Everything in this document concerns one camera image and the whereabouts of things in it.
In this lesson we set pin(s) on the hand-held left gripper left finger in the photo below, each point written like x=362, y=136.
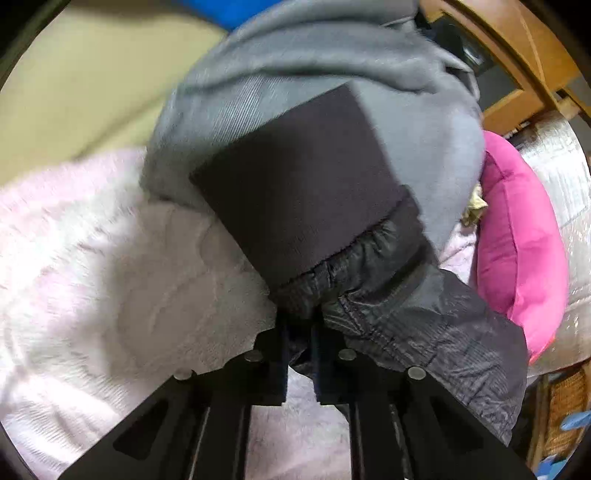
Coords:
x=280, y=369

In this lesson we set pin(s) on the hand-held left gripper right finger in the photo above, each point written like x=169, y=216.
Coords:
x=321, y=369

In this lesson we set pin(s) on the dark grey jacket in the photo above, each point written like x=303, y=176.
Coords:
x=300, y=184

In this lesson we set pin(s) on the pale fluffy blanket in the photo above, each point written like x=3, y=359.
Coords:
x=101, y=277

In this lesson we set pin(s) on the yellowish patterned cloth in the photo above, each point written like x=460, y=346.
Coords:
x=473, y=207

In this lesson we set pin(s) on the pink cushion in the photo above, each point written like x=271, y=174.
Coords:
x=521, y=258

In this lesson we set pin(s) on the wicker basket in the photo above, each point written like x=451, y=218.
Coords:
x=565, y=401

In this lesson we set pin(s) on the light blue cloth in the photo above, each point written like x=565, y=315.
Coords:
x=575, y=421

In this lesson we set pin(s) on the light grey hooded garment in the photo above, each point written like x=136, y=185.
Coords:
x=258, y=78

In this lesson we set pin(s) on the wooden cabinet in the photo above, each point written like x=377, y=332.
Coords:
x=517, y=50

